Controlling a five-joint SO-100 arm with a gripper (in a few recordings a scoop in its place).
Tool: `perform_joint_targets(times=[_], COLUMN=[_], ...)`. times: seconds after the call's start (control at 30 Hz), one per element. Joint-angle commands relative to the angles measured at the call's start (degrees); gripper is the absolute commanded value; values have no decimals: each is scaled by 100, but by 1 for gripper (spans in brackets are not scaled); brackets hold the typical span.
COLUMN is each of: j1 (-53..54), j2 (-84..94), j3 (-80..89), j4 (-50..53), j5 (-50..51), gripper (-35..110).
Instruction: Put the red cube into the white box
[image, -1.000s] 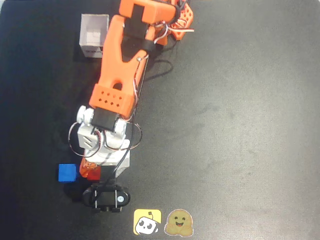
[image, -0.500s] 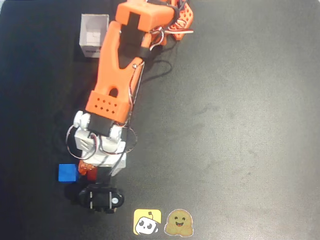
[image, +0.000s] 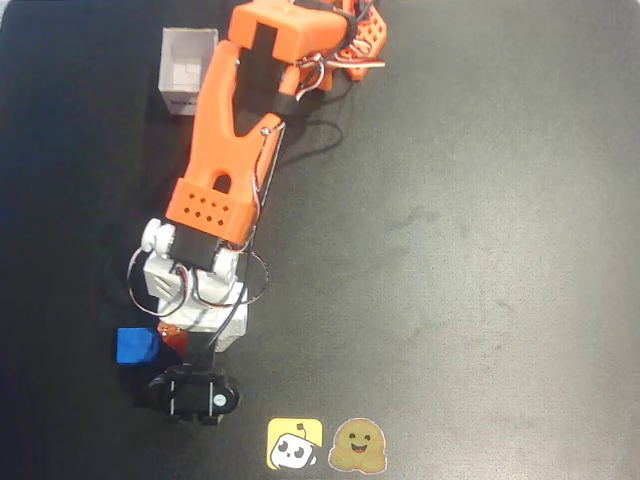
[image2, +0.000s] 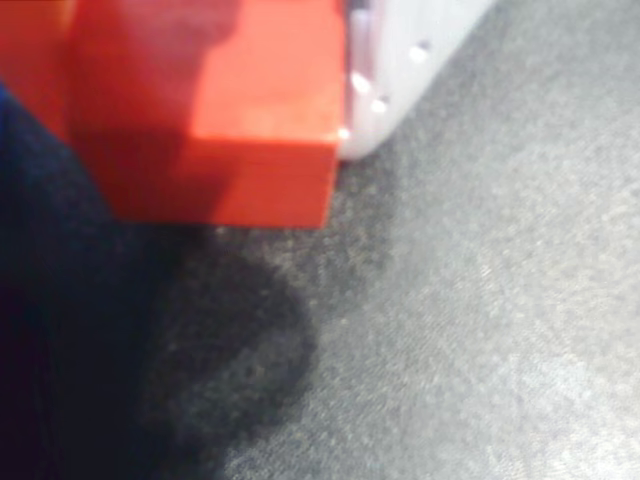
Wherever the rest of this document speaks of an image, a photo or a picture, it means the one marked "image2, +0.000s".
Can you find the blue cube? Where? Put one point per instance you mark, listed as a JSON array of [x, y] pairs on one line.
[[30, 210]]

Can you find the red cube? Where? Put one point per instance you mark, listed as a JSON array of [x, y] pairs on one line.
[[260, 100]]

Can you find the white fixed gripper right finger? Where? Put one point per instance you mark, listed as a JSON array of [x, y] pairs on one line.
[[395, 55]]

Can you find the orange moving gripper left finger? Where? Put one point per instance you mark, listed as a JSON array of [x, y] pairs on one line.
[[30, 45]]

